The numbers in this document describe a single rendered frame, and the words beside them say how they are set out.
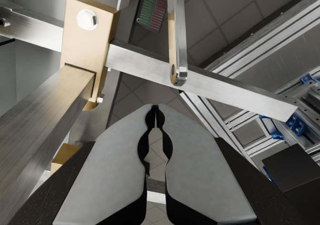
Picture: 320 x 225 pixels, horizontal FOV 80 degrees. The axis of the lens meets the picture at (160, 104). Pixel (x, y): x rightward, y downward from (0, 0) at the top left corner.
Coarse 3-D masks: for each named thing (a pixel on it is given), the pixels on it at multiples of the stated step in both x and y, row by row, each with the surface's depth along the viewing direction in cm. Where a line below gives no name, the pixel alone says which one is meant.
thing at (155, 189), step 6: (48, 168) 34; (42, 174) 34; (48, 174) 34; (42, 180) 35; (150, 180) 39; (156, 180) 40; (150, 186) 38; (156, 186) 39; (162, 186) 39; (150, 192) 37; (156, 192) 37; (162, 192) 38; (150, 198) 38; (156, 198) 38; (162, 198) 38
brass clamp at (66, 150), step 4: (64, 144) 35; (68, 144) 36; (60, 148) 34; (64, 148) 35; (68, 148) 35; (72, 148) 35; (76, 148) 35; (60, 152) 34; (64, 152) 34; (68, 152) 34; (72, 152) 34; (56, 156) 33; (60, 156) 33; (64, 156) 33; (68, 156) 33; (56, 160) 32; (60, 160) 32; (64, 160) 33; (52, 164) 32; (56, 164) 32; (60, 164) 32; (52, 168) 32; (56, 168) 32; (52, 172) 32
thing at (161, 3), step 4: (160, 0) 31; (164, 0) 31; (156, 4) 32; (160, 4) 32; (164, 4) 32; (156, 8) 32; (160, 8) 32; (164, 8) 32; (156, 12) 32; (160, 12) 32; (152, 16) 33; (156, 16) 33; (160, 16) 33; (152, 20) 33; (156, 20) 33; (160, 20) 33; (152, 24) 33; (156, 24) 33; (152, 28) 34; (156, 28) 34
